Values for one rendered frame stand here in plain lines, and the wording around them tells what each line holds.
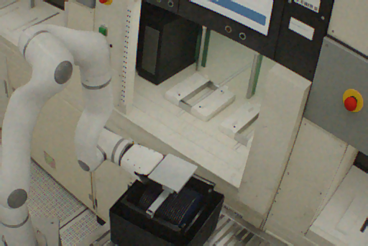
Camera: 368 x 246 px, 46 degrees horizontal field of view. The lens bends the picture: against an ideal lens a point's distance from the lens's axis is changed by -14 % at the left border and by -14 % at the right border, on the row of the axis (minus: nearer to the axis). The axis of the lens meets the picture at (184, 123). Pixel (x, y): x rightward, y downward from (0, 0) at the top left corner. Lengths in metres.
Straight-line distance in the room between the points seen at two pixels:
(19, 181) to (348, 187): 1.22
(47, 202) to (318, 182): 1.71
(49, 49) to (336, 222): 1.15
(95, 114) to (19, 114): 0.28
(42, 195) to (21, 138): 1.57
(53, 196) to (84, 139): 1.40
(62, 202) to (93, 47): 1.63
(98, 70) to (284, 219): 0.82
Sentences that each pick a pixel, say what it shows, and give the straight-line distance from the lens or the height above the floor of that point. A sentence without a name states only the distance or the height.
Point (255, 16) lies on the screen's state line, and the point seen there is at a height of 1.51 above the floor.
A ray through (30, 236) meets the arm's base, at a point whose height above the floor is 0.87.
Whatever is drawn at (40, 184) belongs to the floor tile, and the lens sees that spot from 2.87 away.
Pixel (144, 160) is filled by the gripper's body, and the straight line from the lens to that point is 1.46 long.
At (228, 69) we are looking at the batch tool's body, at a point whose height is 0.87.
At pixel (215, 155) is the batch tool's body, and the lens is 1.82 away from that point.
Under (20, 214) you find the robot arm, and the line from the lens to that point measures 1.44.
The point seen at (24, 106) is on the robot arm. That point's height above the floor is 1.37.
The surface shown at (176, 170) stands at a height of 1.08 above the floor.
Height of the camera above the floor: 2.11
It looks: 40 degrees down
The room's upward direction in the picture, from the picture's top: 8 degrees clockwise
